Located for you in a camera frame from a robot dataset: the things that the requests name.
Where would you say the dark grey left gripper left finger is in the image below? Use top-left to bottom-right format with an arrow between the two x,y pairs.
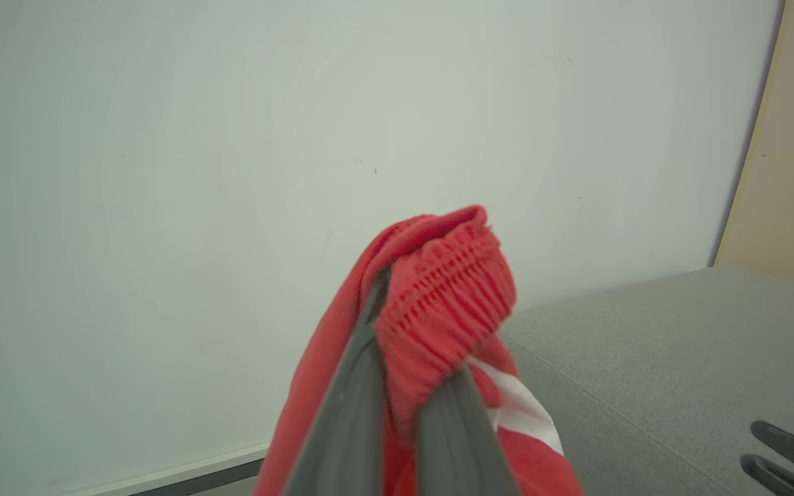
285,265 -> 392,496

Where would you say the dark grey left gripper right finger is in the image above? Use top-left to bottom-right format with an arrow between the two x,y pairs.
414,364 -> 523,496

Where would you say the red clothing with white stripes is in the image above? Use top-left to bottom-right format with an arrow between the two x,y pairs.
252,205 -> 585,496

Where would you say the grey fabric sofa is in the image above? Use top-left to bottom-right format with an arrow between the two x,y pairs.
190,267 -> 794,496

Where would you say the white and black baseboard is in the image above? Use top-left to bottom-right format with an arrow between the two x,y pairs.
70,442 -> 271,496

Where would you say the beige wooden panel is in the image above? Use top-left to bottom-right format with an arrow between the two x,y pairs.
710,0 -> 794,293

